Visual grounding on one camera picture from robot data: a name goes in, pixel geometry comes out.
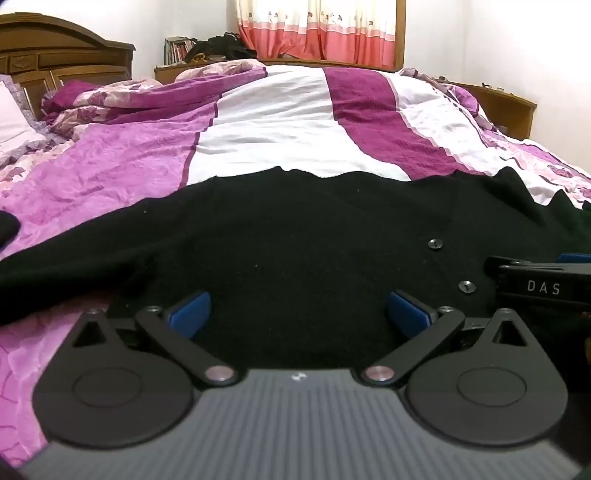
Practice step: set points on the white pillow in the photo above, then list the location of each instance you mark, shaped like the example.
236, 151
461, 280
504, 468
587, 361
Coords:
14, 120

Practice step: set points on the row of books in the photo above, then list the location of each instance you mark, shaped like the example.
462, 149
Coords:
178, 50

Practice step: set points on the black bag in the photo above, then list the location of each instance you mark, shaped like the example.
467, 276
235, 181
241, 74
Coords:
221, 46

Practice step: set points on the carved wooden headboard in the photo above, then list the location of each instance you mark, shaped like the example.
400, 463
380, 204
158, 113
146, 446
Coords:
55, 50

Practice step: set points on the wooden window frame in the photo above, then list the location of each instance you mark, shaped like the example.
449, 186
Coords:
400, 32

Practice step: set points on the black knit cardigan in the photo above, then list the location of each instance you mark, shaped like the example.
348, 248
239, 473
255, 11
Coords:
295, 240

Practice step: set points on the floral magenta quilt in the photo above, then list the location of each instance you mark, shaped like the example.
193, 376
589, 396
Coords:
134, 99

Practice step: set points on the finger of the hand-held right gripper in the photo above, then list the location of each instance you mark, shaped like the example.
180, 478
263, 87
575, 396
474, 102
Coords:
572, 257

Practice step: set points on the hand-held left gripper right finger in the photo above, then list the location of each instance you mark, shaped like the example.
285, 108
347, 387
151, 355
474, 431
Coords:
408, 314

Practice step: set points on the purple white striped bedspread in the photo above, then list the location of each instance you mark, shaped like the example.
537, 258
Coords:
277, 115

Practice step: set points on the pink white curtain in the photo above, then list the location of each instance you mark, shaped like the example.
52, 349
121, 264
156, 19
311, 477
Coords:
318, 30

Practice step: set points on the wooden nightstand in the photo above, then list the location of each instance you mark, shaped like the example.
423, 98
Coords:
166, 74

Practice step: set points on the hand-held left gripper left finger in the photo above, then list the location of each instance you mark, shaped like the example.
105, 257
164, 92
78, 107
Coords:
189, 313

